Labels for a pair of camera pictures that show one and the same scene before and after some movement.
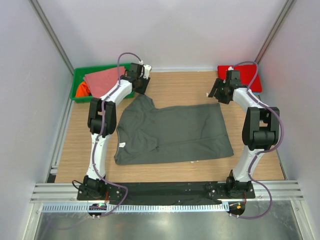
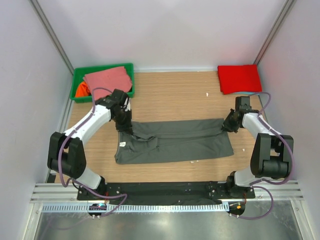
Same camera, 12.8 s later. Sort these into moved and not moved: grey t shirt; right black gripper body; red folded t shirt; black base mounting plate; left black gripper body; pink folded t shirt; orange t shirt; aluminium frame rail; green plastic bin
Moved: grey t shirt; left black gripper body; right black gripper body
Not moved: orange t shirt; green plastic bin; red folded t shirt; pink folded t shirt; aluminium frame rail; black base mounting plate
